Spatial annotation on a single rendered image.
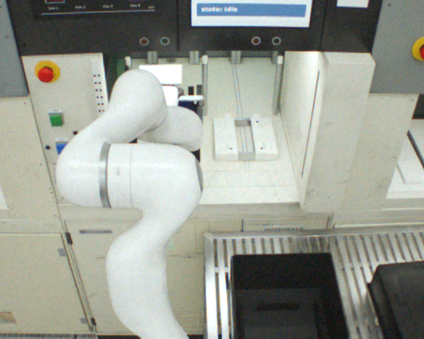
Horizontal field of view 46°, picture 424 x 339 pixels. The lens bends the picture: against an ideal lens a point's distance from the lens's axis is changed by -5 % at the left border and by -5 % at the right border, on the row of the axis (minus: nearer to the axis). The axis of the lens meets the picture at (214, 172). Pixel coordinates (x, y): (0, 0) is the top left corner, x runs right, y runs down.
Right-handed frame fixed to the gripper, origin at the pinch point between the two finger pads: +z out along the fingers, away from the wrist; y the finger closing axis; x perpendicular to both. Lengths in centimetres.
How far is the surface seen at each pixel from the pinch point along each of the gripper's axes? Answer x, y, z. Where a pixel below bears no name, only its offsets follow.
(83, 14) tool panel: 25.5, -16.5, -10.0
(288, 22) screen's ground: 23.1, 32.0, -9.9
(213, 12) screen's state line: 25.4, 14.0, -9.9
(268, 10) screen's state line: 26.2, 26.9, -9.9
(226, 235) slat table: -49, 19, -14
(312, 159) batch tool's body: -16.2, 42.2, -14.8
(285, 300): -48, 35, -40
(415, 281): -39, 71, -42
